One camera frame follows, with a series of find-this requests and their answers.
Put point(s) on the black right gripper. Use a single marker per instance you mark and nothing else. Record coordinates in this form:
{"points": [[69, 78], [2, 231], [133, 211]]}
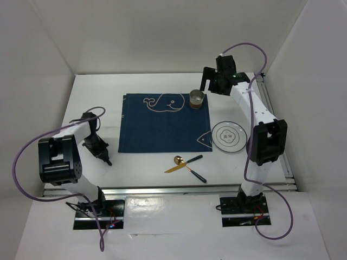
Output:
{"points": [[209, 73]]}

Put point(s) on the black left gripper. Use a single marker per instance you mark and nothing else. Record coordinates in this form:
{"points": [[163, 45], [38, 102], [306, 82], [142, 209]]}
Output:
{"points": [[101, 151]]}

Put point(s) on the clear glass cup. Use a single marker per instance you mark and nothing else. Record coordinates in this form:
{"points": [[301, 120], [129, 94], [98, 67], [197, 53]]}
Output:
{"points": [[196, 98]]}

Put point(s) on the blue cloth with gold script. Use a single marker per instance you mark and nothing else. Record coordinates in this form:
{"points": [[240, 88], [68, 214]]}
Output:
{"points": [[163, 123]]}

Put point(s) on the white plate black rings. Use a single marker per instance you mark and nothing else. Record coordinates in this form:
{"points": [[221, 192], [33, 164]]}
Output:
{"points": [[229, 136]]}

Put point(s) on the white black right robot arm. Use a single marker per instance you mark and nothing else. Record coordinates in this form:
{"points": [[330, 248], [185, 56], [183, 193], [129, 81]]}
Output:
{"points": [[267, 133]]}

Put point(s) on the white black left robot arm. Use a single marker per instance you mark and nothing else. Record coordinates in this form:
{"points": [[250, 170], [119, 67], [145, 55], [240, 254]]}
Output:
{"points": [[60, 163]]}

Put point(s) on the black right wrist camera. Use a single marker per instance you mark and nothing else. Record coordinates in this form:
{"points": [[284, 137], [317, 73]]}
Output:
{"points": [[225, 65]]}

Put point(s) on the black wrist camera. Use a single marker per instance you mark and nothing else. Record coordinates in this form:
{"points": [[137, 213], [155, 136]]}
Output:
{"points": [[92, 119], [225, 65]]}

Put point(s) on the aluminium front rail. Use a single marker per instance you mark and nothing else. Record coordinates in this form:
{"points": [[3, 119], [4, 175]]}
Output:
{"points": [[57, 192]]}

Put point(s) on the aluminium rail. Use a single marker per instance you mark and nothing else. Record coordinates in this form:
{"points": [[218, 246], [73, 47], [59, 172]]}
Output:
{"points": [[264, 96], [57, 192]]}

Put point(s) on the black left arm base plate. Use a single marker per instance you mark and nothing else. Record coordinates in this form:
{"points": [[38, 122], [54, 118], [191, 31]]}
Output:
{"points": [[111, 208]]}

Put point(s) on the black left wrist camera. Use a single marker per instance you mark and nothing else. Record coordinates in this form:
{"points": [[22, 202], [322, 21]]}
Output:
{"points": [[92, 119]]}

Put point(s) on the gold spoon green handle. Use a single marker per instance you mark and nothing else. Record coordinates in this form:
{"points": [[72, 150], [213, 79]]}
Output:
{"points": [[189, 168]]}

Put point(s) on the gold knife green handle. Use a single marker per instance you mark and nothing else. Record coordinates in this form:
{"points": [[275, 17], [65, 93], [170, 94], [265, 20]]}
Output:
{"points": [[183, 164]]}

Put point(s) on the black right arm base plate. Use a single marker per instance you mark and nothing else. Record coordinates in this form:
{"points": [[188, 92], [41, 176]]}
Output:
{"points": [[236, 206]]}

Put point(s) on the aluminium right side rail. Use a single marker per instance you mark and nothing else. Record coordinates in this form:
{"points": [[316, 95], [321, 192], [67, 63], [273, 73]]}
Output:
{"points": [[264, 96]]}

